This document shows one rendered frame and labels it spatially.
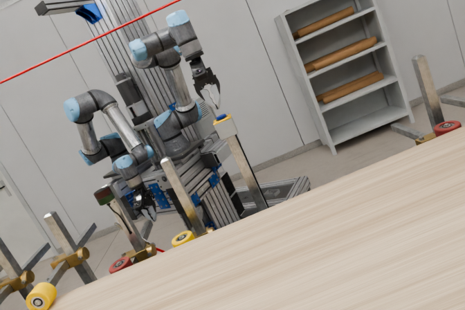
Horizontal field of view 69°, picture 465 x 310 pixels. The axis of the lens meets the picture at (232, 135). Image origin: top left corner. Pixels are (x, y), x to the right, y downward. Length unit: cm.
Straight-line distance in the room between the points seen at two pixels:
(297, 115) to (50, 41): 288
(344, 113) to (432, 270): 347
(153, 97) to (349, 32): 260
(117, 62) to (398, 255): 184
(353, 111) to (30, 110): 372
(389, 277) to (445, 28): 398
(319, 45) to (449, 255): 338
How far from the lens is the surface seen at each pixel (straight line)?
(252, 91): 393
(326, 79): 405
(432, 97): 146
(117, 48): 220
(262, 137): 404
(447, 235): 87
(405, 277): 79
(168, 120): 190
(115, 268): 137
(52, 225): 152
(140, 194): 174
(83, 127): 204
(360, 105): 422
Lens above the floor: 143
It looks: 13 degrees down
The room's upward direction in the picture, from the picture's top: 24 degrees counter-clockwise
